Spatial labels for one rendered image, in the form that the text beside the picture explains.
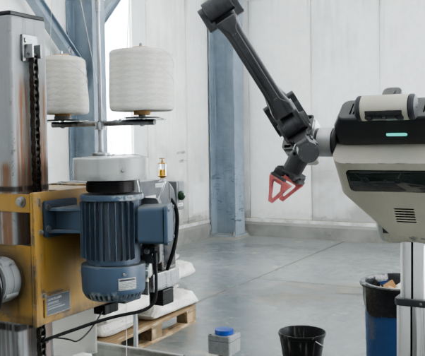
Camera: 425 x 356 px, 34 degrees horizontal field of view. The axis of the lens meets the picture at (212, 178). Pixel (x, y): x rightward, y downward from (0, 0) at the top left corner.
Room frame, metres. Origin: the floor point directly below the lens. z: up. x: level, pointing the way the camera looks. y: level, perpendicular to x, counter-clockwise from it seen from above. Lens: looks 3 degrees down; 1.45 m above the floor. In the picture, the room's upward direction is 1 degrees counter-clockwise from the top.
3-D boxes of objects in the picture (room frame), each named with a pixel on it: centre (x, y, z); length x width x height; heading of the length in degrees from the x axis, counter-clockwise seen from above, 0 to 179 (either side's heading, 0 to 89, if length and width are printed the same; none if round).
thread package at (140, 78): (1.79, 0.18, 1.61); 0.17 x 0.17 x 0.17
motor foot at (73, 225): (1.67, 0.33, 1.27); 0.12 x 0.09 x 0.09; 151
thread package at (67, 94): (1.92, 0.40, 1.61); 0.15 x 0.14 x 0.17; 61
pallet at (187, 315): (5.24, 0.78, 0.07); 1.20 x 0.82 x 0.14; 153
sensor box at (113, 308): (1.88, 0.29, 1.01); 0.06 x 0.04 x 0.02; 151
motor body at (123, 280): (1.66, 0.24, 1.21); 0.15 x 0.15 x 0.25
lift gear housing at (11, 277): (1.63, 0.51, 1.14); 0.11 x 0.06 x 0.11; 61
